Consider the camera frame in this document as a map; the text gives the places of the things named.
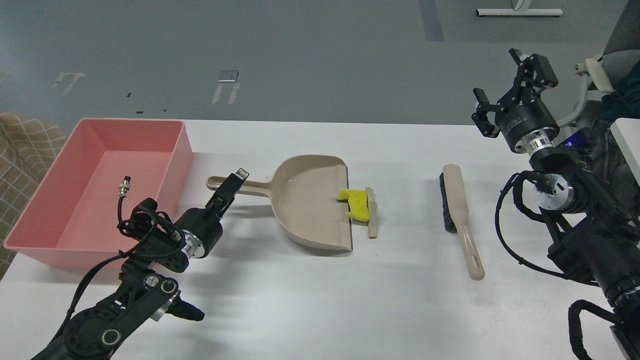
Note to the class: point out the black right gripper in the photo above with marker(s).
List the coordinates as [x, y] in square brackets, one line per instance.
[525, 121]

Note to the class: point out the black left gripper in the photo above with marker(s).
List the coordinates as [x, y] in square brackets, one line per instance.
[202, 226]

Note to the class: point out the beige plastic dustpan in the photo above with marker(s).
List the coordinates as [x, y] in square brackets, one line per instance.
[302, 194]

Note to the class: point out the beige hand brush black bristles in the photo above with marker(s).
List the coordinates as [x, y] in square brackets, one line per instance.
[456, 217]

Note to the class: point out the yellow garbage piece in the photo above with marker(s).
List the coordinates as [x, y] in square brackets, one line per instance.
[357, 201]

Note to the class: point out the pale translucent garbage strip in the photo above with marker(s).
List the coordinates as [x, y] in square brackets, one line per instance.
[372, 206]

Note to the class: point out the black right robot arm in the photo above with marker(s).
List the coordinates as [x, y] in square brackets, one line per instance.
[594, 240]

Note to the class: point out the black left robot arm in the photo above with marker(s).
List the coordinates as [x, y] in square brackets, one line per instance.
[97, 332]

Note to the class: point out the pink plastic bin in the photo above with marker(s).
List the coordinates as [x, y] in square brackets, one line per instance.
[71, 220]

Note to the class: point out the white bar floor fixture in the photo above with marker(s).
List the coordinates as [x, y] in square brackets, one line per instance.
[520, 8]

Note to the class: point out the seated person teal sweater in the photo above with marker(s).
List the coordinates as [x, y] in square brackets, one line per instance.
[624, 102]

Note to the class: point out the grey white office chair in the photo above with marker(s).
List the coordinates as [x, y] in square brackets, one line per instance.
[603, 72]

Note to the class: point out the beige checkered fabric seat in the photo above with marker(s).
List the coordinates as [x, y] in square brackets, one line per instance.
[28, 148]

